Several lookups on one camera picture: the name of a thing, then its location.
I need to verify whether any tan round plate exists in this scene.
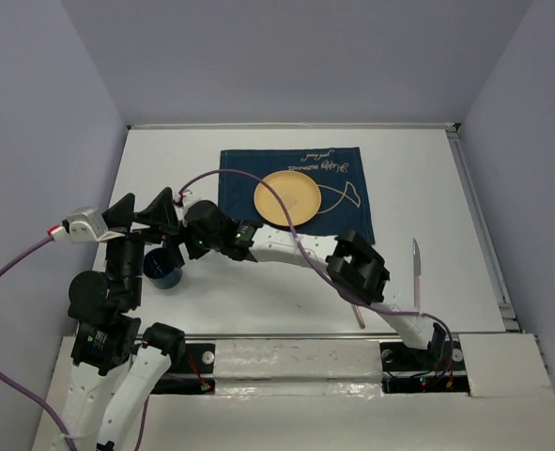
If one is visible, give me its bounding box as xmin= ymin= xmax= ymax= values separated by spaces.
xmin=254 ymin=170 xmax=322 ymax=226

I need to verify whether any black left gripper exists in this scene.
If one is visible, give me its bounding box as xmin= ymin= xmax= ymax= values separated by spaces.
xmin=101 ymin=184 xmax=180 ymax=304

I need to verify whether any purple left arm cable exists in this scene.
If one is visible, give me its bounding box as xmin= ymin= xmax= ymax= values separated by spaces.
xmin=0 ymin=229 xmax=146 ymax=451

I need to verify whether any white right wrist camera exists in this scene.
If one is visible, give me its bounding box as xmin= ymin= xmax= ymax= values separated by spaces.
xmin=174 ymin=189 xmax=201 ymax=216

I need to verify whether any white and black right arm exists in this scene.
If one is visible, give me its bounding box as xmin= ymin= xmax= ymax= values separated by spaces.
xmin=174 ymin=198 xmax=451 ymax=368

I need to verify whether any knife with pink handle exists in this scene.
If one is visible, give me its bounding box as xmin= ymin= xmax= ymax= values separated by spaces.
xmin=412 ymin=239 xmax=422 ymax=309

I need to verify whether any dark blue cup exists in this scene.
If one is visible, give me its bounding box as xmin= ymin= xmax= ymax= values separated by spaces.
xmin=143 ymin=248 xmax=182 ymax=289

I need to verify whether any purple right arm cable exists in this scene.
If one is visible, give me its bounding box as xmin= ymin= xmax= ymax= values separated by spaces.
xmin=176 ymin=168 xmax=456 ymax=377

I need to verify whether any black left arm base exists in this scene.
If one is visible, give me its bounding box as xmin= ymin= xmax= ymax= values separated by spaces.
xmin=151 ymin=342 xmax=216 ymax=396

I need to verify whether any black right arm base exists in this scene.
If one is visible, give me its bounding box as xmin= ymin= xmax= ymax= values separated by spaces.
xmin=379 ymin=339 xmax=470 ymax=395

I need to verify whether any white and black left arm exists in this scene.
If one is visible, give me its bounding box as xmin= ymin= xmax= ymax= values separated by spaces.
xmin=51 ymin=187 xmax=179 ymax=450

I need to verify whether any dark blue patterned cloth napkin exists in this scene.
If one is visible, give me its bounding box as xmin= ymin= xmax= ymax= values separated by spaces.
xmin=218 ymin=147 xmax=375 ymax=244

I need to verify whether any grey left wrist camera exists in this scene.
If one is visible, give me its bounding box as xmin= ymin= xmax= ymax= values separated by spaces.
xmin=66 ymin=208 xmax=108 ymax=243

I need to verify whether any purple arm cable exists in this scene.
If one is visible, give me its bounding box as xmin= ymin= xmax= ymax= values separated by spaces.
xmin=176 ymin=168 xmax=456 ymax=377
xmin=0 ymin=229 xmax=146 ymax=451

